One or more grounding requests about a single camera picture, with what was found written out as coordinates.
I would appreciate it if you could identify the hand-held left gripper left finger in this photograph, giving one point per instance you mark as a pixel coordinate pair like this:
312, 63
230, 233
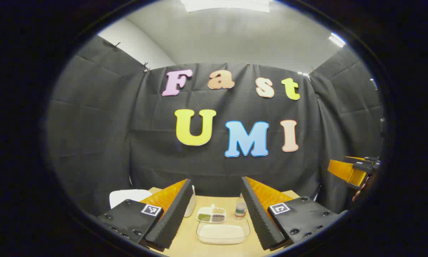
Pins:
174, 217

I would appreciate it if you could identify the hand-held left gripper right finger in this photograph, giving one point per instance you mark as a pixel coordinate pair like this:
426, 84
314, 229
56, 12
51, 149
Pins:
258, 217

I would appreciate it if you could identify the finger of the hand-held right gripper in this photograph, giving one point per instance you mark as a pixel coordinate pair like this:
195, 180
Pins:
346, 171

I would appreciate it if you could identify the white chopstick holder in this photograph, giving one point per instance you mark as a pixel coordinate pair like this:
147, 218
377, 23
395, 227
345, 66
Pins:
191, 205

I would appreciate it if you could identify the clear container of rice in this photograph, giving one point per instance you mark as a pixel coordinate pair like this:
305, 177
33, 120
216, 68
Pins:
221, 233

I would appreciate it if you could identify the white rice cooker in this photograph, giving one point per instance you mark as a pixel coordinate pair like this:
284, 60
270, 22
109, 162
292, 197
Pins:
128, 196

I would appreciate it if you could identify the small clear plastic bottle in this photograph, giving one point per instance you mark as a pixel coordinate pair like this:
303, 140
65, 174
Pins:
240, 208

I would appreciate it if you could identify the white divided grain dish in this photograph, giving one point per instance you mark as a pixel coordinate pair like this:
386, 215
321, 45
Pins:
211, 215

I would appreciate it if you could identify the small ceiling light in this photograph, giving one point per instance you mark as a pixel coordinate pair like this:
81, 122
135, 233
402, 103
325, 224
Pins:
337, 39

